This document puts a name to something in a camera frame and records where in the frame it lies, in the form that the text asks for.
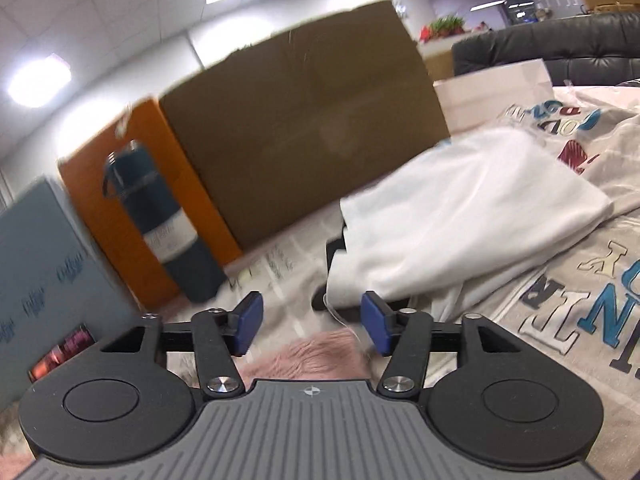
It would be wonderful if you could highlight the orange box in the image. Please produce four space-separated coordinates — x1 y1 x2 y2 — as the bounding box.
56 97 244 311

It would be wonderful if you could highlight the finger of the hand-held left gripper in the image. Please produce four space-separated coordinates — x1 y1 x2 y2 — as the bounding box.
311 283 412 312
325 215 352 273

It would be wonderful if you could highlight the white box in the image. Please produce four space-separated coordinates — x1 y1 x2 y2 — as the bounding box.
432 58 557 137

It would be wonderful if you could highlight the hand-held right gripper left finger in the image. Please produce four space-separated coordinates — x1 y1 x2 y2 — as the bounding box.
100 291 264 403

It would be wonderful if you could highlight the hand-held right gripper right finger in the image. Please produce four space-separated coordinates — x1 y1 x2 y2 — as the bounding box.
361 290 527 404

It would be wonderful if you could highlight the green potted plant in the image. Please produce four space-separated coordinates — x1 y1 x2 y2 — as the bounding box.
429 14 467 37

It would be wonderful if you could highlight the grey-blue printed box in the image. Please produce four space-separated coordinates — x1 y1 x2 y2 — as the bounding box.
0 175 142 413

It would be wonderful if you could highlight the printed blanket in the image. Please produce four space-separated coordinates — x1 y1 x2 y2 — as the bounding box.
165 85 640 480

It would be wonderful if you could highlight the dark blue vacuum bottle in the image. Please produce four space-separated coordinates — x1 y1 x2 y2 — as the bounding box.
101 140 229 305

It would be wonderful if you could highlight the black leather sofa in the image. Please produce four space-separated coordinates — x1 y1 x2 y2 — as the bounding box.
451 10 640 92

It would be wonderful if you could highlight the ceiling light panel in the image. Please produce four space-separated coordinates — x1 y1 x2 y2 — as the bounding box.
7 54 74 107

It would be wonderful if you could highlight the white garment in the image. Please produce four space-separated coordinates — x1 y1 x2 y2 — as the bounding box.
325 126 616 322

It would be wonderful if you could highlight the large brown cardboard box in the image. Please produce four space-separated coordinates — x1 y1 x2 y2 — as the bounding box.
159 0 452 252

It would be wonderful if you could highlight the low cardboard box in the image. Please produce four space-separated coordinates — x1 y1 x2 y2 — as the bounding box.
423 52 456 82

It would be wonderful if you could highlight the pink knitted sweater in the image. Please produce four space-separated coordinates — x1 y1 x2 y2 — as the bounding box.
239 327 375 382

